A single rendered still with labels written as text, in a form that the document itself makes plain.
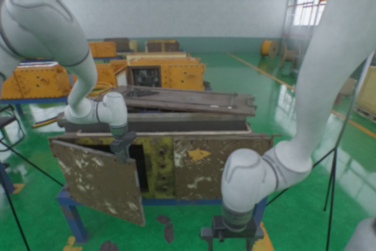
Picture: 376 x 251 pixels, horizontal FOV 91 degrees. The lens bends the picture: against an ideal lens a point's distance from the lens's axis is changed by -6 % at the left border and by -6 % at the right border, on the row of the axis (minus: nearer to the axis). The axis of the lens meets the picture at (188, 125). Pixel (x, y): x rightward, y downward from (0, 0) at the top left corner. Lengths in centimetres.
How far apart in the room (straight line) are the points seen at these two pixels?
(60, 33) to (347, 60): 52
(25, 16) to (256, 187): 61
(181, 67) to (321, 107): 362
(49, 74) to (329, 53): 453
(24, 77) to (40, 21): 442
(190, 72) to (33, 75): 304
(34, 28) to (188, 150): 107
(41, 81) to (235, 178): 450
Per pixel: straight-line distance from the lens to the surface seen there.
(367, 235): 54
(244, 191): 51
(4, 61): 59
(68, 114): 106
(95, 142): 146
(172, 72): 392
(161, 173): 150
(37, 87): 485
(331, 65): 30
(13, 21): 55
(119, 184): 134
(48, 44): 55
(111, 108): 98
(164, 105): 147
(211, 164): 143
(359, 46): 30
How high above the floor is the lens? 189
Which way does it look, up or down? 27 degrees down
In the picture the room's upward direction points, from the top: straight up
